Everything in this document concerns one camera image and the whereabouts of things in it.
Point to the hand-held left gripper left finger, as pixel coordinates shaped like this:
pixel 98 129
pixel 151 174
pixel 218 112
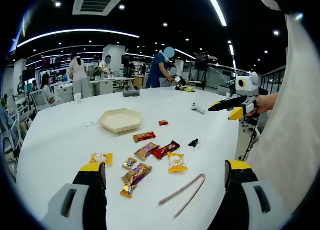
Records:
pixel 90 202

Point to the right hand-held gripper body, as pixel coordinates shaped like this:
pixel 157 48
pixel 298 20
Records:
pixel 247 86

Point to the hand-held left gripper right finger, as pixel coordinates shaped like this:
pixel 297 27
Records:
pixel 240 202

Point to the small gold candy food packet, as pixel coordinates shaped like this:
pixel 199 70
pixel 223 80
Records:
pixel 129 163
pixel 128 190

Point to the yellow cake food packet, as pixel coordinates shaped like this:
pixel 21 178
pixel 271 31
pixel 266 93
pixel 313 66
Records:
pixel 177 162
pixel 101 158

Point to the pink food tongs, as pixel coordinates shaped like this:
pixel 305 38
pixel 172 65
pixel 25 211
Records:
pixel 202 177

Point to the black food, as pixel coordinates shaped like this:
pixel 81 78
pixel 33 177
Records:
pixel 193 142

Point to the gold purple food packet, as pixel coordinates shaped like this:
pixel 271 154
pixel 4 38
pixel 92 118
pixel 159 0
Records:
pixel 147 149
pixel 136 174

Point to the small red candy food packet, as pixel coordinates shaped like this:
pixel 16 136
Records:
pixel 163 122

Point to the dark red food bar packet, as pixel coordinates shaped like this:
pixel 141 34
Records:
pixel 165 150

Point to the orange brown food bar packet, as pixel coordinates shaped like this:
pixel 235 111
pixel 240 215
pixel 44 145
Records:
pixel 144 136

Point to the beige hexagonal container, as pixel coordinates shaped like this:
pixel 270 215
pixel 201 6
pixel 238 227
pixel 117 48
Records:
pixel 120 118

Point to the person's right hand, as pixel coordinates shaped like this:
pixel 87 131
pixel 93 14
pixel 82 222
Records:
pixel 266 102

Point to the yellow cloth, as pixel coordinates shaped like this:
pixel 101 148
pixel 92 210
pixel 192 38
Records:
pixel 187 89

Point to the black screen on tripod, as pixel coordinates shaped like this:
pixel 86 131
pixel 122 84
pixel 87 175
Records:
pixel 201 60

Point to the operator in white shirt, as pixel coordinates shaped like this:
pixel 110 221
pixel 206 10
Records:
pixel 295 114

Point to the curved ceiling light strip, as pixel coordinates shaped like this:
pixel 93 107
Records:
pixel 82 29
pixel 217 9

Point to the white paper cup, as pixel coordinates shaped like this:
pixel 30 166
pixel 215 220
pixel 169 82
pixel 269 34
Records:
pixel 77 97

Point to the white office chair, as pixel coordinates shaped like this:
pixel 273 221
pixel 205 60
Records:
pixel 37 99

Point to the white office desk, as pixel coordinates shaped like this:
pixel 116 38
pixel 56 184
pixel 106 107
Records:
pixel 110 86

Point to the green potted plant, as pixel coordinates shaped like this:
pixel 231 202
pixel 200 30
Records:
pixel 95 73

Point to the ceiling air conditioner vent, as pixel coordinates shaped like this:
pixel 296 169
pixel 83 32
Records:
pixel 96 3

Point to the wall mounted screen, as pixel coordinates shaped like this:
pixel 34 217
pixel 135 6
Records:
pixel 51 62

